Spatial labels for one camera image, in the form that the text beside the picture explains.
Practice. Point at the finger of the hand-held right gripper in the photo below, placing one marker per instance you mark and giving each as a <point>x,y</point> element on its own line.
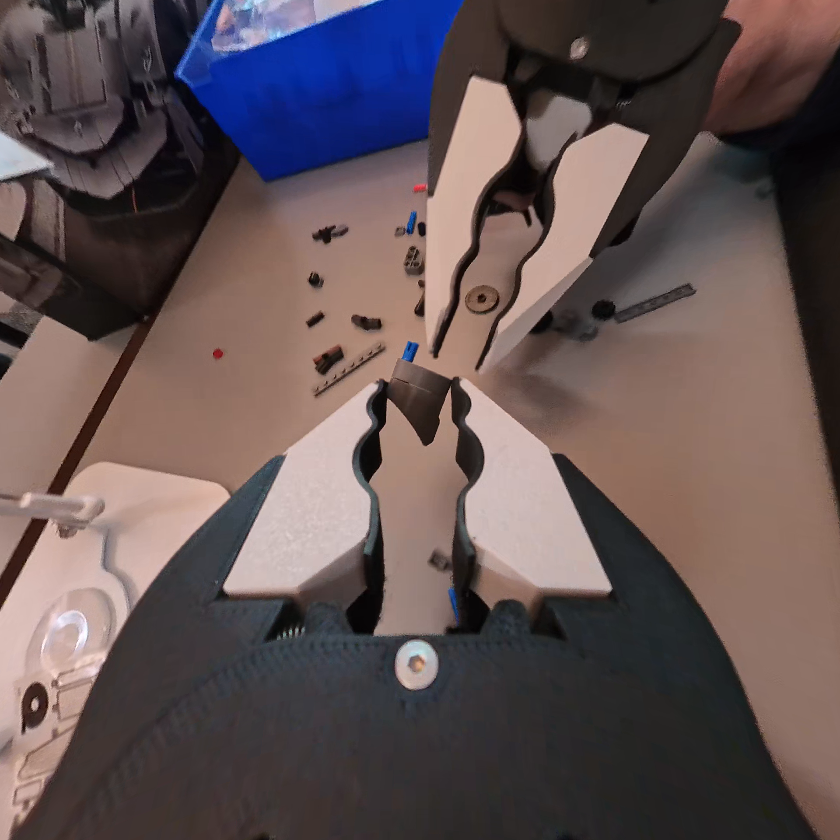
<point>459,164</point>
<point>584,210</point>

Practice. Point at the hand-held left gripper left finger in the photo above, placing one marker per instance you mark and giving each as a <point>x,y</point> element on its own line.
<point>302,525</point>

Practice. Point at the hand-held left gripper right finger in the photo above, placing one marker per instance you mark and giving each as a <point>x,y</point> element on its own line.
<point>538,525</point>

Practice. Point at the grey bent lego beam assembly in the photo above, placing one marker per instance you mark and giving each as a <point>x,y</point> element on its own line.
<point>420,400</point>

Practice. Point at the black lego gear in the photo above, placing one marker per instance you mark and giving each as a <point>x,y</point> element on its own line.
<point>602,308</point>

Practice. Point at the grey holed lego beam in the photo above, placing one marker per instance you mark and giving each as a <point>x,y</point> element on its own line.
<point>413,259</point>

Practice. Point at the long grey lego plate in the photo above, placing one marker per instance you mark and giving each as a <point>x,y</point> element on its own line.
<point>358,364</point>
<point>653,302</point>

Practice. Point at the long blue lego pin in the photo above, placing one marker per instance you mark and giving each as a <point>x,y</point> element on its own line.
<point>453,604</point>

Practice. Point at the bronze lego disc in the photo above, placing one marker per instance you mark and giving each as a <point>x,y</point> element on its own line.
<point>482,298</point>

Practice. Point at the black bent lego pin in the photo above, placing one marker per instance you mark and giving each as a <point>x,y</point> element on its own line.
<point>420,302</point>

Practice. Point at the black grey lego connector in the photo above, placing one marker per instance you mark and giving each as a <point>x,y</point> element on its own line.
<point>330,232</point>

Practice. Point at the black red lego piece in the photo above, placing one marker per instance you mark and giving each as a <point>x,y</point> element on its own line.
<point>328,358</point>

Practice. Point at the lego set box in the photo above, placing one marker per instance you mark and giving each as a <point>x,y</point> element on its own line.
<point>85,98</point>

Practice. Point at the person's right hand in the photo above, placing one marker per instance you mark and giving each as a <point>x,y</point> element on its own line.
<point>781,59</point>

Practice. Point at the white book stand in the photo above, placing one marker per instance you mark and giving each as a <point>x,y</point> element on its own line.
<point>151,512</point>

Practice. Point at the blue storage bin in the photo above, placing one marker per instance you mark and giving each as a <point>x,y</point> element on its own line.
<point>315,98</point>

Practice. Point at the clear plastic bags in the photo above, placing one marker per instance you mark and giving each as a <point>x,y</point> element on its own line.
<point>262,19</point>

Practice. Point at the white sticker sheet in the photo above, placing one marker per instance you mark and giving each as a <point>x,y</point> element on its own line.
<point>39,754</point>

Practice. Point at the grey lego bracket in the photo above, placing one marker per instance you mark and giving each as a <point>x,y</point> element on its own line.
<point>577,326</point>

